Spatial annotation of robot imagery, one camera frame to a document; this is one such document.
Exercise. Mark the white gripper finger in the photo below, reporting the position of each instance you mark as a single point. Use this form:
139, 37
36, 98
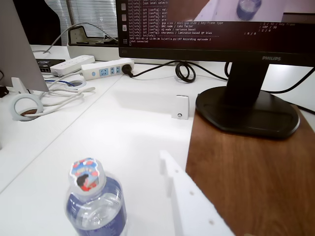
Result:
192, 209

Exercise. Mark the blue label water bottle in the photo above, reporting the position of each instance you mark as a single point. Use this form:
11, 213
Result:
98, 216

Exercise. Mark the brown wooden board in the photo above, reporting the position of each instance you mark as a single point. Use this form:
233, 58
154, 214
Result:
258, 184

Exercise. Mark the black Philips monitor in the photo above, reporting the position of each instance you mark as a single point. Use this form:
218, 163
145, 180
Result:
246, 73

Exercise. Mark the white power strip blue sockets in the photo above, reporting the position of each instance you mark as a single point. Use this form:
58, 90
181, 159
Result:
103, 71

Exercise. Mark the plain white power strip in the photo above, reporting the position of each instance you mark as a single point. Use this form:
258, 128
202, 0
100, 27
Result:
71, 62

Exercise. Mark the small white stand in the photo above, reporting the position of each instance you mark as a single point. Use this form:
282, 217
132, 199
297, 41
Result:
21, 87

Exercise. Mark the silver monitor back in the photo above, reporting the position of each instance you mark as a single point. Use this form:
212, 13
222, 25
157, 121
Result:
17, 49

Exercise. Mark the small white metal bracket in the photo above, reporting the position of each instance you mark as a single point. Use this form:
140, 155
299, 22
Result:
180, 105

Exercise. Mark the black network switch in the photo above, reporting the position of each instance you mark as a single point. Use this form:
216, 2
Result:
43, 64

